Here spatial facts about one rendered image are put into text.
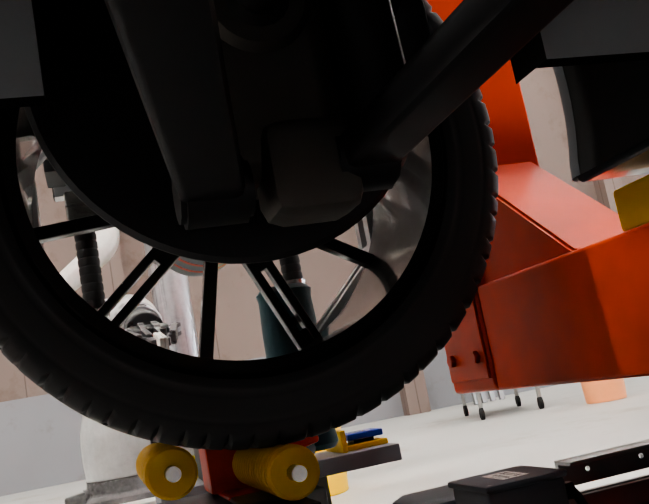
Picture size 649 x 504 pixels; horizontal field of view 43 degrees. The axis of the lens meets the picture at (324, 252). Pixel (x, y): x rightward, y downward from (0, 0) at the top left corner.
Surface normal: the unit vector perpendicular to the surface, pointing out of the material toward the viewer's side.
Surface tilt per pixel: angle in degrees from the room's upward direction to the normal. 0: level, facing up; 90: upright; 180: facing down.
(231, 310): 90
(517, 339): 90
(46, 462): 90
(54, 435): 90
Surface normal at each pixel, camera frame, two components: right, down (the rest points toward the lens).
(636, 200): -0.95, 0.13
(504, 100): 0.26, -0.20
